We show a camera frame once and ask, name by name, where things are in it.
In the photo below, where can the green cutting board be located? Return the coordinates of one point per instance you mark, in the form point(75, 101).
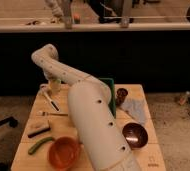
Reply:
point(112, 105)

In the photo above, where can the dark metal bowl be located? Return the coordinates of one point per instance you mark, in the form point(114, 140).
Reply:
point(135, 134)

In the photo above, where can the orange plastic bowl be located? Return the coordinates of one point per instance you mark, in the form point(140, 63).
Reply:
point(63, 153)

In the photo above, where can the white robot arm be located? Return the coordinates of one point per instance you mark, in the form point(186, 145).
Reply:
point(88, 103)

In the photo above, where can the cream white cup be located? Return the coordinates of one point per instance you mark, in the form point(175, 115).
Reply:
point(55, 85)

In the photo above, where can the dark metal cup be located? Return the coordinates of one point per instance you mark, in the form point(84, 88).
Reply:
point(121, 95)

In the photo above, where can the white handled knife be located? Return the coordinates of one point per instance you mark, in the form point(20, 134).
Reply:
point(45, 91)

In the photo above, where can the long shelf rail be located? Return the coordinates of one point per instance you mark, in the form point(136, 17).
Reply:
point(94, 27)

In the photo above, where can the green cucumber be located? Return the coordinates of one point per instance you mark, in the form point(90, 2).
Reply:
point(38, 144)

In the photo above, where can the grey white cloth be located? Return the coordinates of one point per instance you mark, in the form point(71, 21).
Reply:
point(135, 109)

